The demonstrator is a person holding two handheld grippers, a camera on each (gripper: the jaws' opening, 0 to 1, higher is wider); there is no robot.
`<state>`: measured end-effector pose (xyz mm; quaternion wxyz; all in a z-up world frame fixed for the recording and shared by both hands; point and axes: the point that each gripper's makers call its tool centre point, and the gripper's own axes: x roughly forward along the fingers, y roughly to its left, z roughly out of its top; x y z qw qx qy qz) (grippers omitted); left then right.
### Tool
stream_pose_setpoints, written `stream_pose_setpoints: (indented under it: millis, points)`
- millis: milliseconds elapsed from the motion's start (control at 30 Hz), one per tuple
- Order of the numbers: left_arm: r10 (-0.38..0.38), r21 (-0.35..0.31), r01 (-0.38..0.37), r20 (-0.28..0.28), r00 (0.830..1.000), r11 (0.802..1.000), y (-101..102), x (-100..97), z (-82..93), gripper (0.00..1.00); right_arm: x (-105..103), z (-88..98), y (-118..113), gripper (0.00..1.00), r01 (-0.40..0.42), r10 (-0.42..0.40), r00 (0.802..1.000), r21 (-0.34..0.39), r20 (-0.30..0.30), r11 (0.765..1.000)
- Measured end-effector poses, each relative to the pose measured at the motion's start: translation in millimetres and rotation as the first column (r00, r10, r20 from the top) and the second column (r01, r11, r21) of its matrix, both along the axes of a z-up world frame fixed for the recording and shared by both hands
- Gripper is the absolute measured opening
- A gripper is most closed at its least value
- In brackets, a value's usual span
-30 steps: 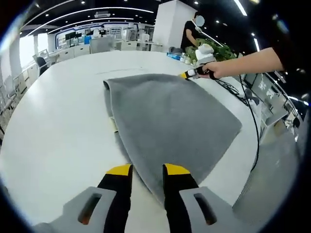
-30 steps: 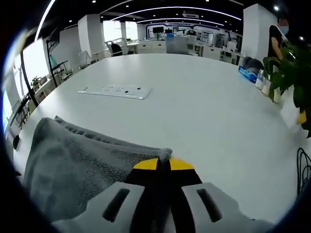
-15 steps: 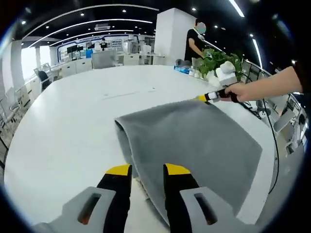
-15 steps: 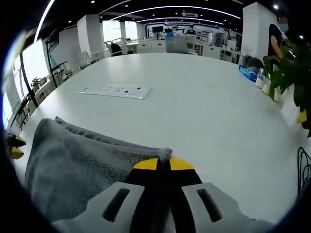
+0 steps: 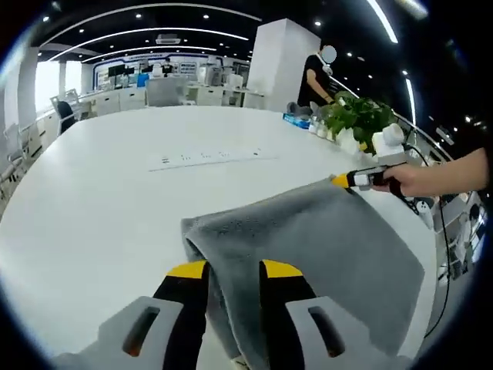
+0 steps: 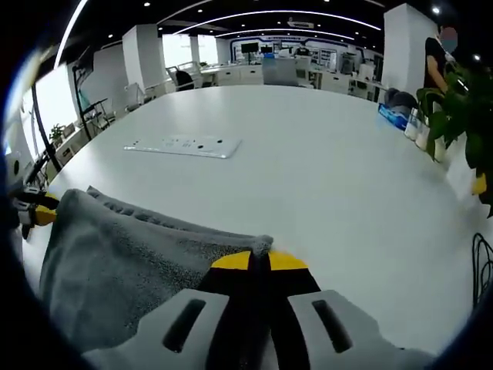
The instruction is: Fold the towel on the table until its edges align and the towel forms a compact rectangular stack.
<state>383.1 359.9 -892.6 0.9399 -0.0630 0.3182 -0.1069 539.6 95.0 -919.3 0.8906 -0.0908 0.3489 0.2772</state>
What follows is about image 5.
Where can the blue box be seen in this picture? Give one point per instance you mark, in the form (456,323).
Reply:
(296,120)

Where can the small white bottle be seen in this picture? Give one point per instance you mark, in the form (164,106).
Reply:
(314,126)
(323,128)

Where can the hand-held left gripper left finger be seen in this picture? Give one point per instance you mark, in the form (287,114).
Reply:
(181,308)

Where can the black computer monitor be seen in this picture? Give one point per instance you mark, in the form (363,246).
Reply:
(116,70)

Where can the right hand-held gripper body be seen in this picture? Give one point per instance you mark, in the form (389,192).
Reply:
(391,144)

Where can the white controller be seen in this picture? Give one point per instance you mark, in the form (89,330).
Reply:
(424,217)

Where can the white mesh office chair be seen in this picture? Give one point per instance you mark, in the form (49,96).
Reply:
(17,144)

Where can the blue container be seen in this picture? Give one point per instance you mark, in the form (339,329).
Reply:
(143,81)

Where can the grey folded cloth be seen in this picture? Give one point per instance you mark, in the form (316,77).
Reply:
(300,109)

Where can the person's right hand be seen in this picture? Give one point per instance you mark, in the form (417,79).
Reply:
(406,179)

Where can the light grey office chair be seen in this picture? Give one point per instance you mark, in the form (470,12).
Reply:
(165,92)

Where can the white table power strip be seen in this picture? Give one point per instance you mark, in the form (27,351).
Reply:
(212,158)

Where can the black office chair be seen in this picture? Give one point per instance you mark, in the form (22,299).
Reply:
(66,113)

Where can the green potted plant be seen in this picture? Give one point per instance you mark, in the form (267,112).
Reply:
(358,113)

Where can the ceiling air conditioner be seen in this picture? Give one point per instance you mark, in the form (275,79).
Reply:
(168,38)

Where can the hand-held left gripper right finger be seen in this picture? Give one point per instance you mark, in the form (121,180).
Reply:
(285,308)

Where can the grey towel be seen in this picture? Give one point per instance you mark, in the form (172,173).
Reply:
(308,231)

